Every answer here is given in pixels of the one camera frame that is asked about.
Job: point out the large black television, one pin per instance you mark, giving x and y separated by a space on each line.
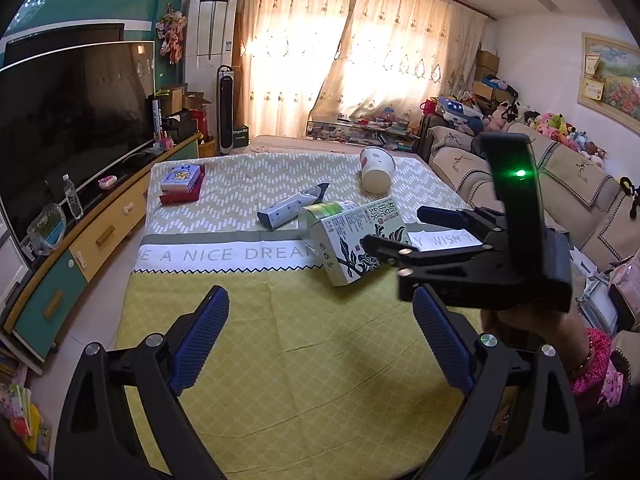
71 113

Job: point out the framed flower painting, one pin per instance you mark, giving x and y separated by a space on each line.
609 80

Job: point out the white floral paper cup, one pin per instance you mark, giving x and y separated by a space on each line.
377 168

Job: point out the glass bowl on stand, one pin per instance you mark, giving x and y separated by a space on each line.
46 232

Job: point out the tv stand cabinet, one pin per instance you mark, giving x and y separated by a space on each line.
38 312

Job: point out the white standing air conditioner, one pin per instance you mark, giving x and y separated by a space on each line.
208 45

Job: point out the cream embroidered curtains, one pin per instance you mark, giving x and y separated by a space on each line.
321 60

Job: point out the pile of plush toys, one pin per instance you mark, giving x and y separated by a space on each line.
546 131

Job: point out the beige sofa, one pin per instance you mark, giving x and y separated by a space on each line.
578 196

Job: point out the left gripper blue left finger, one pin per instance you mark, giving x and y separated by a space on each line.
192 337

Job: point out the green tea box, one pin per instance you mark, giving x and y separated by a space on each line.
335 231

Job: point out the floral beige bed sheet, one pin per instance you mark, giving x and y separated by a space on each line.
281 144

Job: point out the blue white toothpaste tube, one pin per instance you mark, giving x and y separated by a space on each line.
287 210

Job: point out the red fire extinguisher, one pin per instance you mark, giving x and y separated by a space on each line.
200 117

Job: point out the yellow green tablecloth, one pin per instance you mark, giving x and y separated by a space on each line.
306 380

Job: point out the artificial flower bouquet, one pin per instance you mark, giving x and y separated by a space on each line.
171 30

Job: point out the blue card box on red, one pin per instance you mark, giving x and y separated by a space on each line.
182 184

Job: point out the low glass table with books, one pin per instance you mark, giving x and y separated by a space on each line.
385 131

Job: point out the clear water bottle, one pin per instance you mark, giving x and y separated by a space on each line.
72 198

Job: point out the black tower fan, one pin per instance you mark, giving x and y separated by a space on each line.
225 122

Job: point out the person right hand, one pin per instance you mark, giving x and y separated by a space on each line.
528 329

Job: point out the pink school backpack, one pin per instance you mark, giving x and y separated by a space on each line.
624 292

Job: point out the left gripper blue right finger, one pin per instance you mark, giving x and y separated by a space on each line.
445 333

